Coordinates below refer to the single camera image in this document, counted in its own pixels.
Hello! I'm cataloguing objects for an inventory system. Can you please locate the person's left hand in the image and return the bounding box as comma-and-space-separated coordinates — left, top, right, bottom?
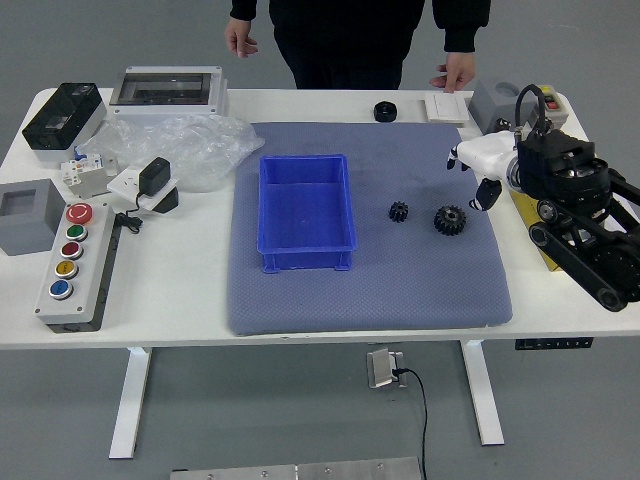
429, 49, 476, 94

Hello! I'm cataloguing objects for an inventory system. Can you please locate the person's right hand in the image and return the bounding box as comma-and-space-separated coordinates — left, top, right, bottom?
224, 18, 260, 59

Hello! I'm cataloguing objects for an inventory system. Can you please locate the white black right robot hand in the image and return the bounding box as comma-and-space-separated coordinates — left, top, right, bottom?
445, 130, 521, 212

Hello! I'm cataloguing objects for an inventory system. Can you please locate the big black gear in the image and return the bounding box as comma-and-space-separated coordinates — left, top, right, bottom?
433, 204, 467, 236

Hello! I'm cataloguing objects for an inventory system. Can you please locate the blue plastic box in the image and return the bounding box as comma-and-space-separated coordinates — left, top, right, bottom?
256, 153, 359, 275

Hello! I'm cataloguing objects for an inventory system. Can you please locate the yellow white cardboard box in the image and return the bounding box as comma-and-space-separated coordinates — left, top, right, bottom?
509, 189, 565, 274

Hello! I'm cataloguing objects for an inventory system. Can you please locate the white clear-lid distribution box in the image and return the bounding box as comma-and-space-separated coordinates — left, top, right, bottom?
108, 65, 230, 126

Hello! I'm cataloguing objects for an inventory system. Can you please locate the silver floor socket box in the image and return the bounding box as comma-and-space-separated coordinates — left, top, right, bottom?
366, 348, 409, 390

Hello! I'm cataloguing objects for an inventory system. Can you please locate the grey five-button control box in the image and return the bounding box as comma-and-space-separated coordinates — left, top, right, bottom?
34, 201, 117, 334

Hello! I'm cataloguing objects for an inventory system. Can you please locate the grey cube with round hole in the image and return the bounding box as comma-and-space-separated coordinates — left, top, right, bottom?
468, 78, 524, 135

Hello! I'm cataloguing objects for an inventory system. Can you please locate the clear plastic bag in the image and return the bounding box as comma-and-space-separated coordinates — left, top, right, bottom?
74, 113, 265, 194

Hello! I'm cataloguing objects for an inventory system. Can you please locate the grey-blue padded mat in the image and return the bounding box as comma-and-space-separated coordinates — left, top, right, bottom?
225, 121, 514, 337

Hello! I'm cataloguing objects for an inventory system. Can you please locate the black power adapter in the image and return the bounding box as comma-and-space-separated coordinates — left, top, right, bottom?
138, 156, 172, 197

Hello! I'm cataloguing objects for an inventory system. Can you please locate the black stand block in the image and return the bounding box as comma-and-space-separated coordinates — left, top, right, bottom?
149, 187, 180, 215

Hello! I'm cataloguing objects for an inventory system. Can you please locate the black table height panel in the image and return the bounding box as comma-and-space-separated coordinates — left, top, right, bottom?
514, 338, 595, 352

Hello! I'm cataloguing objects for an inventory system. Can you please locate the white circuit breaker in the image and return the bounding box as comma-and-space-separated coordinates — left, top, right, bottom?
60, 153, 109, 187

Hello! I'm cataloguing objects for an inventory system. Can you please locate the white table leg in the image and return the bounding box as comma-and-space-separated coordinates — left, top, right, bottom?
108, 347, 153, 460
460, 340, 505, 447

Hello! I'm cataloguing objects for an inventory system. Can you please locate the grey cube with square hole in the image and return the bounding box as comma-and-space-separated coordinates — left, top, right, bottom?
0, 178, 66, 257

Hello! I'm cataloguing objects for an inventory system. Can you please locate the silver metal plate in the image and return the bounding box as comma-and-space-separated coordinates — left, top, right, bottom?
169, 456, 422, 480

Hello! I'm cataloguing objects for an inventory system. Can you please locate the white wall switch plate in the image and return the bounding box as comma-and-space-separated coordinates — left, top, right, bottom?
424, 92, 471, 125

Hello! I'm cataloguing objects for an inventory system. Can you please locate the grey red-button switch box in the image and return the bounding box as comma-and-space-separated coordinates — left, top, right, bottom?
531, 83, 571, 125

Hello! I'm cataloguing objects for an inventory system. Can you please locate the black-lid white enclosure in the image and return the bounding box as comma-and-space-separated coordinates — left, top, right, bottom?
21, 82, 107, 164

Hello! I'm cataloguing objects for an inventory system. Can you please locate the black adapter cord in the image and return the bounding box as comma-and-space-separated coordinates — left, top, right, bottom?
113, 192, 144, 234

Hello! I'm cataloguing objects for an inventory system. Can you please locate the black floor cable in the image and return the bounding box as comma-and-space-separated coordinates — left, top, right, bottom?
392, 367, 430, 480

